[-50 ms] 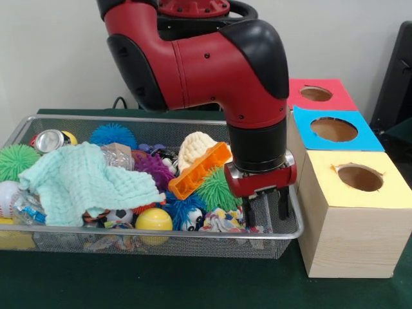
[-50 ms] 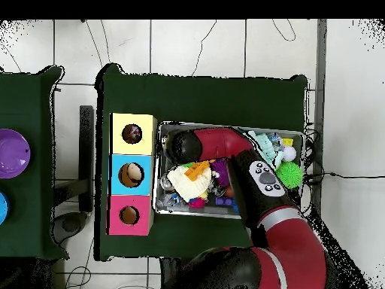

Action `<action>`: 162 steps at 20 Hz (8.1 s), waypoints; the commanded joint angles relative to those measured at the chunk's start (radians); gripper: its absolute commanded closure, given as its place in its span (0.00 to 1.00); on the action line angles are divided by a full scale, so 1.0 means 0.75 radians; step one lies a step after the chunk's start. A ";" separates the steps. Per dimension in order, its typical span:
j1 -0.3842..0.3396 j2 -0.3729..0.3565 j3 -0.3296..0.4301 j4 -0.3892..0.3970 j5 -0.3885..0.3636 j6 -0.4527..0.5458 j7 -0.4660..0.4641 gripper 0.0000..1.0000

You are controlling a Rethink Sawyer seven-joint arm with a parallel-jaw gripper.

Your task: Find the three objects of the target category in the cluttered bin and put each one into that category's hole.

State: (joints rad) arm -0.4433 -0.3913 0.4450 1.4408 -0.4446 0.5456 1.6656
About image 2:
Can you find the white polka dot cloth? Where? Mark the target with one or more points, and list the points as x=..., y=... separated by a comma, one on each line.
x=132, y=134

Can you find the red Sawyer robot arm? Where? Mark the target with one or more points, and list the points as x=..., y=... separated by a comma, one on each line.
x=294, y=250

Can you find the shallow mesh bin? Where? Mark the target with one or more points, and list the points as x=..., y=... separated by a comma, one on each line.
x=162, y=180

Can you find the wooden box with three holes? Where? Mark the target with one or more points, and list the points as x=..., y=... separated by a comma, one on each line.
x=120, y=144

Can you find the green spiky rubber ball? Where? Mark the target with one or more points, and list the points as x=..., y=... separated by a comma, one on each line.
x=289, y=175
x=189, y=164

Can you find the orange plastic block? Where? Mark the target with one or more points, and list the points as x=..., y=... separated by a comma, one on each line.
x=195, y=170

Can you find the cream knitted cloth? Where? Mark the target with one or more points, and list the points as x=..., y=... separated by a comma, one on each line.
x=189, y=186

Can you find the purple spiky rubber ball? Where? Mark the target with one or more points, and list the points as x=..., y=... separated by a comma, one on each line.
x=222, y=173

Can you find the dark green table cloth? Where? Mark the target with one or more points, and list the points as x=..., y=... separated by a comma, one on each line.
x=195, y=99
x=36, y=210

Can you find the mint green cloth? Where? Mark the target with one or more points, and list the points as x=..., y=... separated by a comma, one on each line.
x=266, y=144

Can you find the purple plastic plate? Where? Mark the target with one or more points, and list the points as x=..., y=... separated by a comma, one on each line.
x=13, y=153

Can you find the blue plastic plate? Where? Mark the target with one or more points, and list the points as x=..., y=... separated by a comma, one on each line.
x=3, y=207

